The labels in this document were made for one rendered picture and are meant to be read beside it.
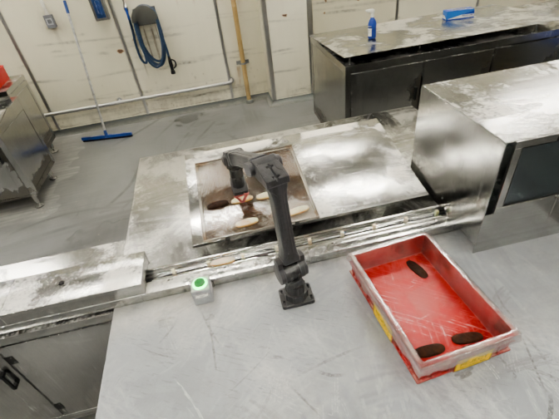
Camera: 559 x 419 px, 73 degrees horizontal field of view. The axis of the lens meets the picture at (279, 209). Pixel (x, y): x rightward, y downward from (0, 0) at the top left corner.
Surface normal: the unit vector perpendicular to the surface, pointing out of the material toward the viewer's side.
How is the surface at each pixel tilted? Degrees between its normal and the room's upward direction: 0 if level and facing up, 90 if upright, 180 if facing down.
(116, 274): 0
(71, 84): 90
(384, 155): 10
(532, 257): 0
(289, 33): 90
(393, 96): 90
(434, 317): 0
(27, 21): 90
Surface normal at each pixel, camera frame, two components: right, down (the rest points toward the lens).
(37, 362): 0.21, 0.59
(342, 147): -0.07, -0.66
